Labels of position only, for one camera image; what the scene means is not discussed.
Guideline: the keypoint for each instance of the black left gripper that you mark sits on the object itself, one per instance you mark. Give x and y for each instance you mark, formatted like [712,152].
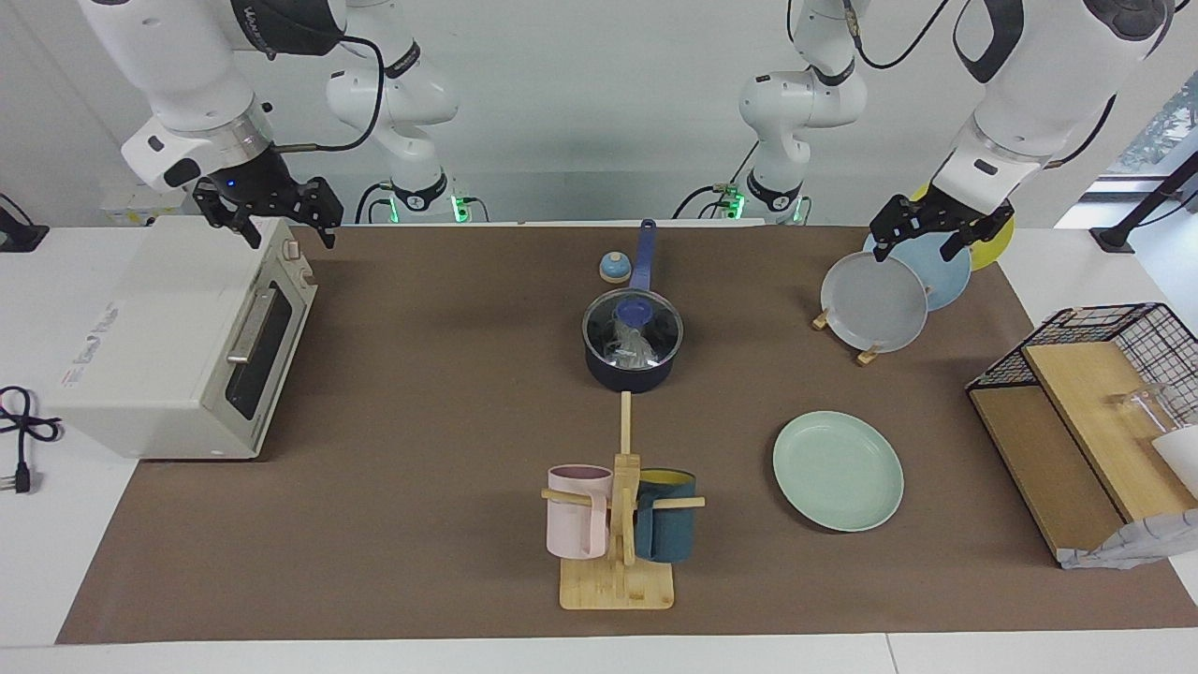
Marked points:
[950,213]

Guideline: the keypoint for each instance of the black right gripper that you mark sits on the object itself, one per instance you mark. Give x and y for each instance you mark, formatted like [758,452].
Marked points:
[257,184]

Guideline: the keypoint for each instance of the glass lid with blue knob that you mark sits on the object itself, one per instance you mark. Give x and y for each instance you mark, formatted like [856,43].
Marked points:
[636,307]

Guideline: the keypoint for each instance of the clear plastic bag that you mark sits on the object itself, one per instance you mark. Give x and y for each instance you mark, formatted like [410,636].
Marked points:
[636,351]

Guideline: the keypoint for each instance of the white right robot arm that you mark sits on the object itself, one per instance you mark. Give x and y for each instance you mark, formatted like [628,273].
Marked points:
[178,65]

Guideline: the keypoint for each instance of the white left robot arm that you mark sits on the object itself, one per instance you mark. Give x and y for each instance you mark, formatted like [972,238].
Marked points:
[1039,84]

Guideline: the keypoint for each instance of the light blue plate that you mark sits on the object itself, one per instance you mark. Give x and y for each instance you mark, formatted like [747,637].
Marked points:
[941,276]

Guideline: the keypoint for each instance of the yellow plate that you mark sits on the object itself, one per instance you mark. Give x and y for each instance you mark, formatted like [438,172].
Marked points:
[992,251]

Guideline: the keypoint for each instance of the gray plate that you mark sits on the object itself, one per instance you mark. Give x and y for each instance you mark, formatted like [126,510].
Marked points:
[875,304]

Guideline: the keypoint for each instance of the wooden plate rack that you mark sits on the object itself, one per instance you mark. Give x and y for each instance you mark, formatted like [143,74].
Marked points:
[869,356]

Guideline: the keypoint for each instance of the light green plate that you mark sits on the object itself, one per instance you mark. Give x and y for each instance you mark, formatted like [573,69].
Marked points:
[838,473]

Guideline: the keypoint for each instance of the white box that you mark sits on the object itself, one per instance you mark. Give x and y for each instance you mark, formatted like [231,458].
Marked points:
[126,211]

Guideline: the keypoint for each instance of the white toaster oven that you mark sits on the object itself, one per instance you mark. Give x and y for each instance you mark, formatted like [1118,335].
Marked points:
[140,328]

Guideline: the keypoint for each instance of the black clamp stand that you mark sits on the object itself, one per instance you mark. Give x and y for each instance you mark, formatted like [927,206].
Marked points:
[1114,239]

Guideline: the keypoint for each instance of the black clamp base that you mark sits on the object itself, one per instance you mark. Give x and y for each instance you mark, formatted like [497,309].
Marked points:
[19,239]

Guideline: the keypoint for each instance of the clear glass cup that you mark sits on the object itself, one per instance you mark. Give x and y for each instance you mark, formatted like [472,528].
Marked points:
[1137,407]

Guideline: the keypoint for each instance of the dark blue saucepan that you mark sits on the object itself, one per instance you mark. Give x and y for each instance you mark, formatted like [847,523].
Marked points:
[632,379]

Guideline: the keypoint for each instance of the white cup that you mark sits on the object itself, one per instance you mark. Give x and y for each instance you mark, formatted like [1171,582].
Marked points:
[1181,459]

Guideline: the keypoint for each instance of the brown table mat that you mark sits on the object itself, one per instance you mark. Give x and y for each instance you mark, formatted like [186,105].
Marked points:
[421,562]

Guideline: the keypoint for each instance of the white patterned cloth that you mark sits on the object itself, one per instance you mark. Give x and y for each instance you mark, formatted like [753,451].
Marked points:
[1132,548]

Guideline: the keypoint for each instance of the dark teal mug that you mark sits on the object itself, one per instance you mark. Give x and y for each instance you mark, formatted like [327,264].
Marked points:
[669,534]

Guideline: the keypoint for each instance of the pink mug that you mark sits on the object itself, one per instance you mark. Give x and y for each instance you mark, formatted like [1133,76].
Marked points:
[576,524]

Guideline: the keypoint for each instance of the wooden mug tree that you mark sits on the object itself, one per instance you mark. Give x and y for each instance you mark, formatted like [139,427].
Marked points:
[618,590]

